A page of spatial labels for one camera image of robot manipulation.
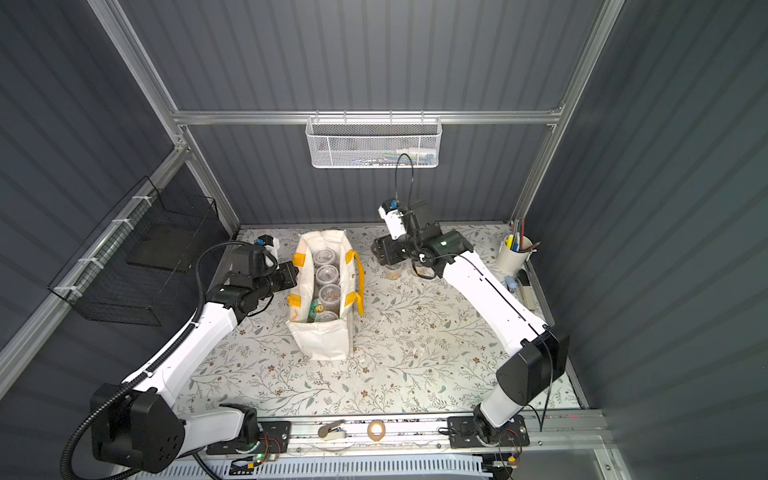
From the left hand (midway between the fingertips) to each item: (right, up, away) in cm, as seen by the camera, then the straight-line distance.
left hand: (302, 270), depth 82 cm
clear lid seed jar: (+6, -1, +7) cm, 9 cm away
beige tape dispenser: (+10, -40, -8) cm, 42 cm away
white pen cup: (+68, +7, +20) cm, 71 cm away
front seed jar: (+7, -7, +3) cm, 11 cm away
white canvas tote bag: (+6, -15, -8) cm, 18 cm away
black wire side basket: (-40, +1, -9) cm, 41 cm away
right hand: (+24, +8, -5) cm, 26 cm away
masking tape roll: (+21, -40, -6) cm, 46 cm away
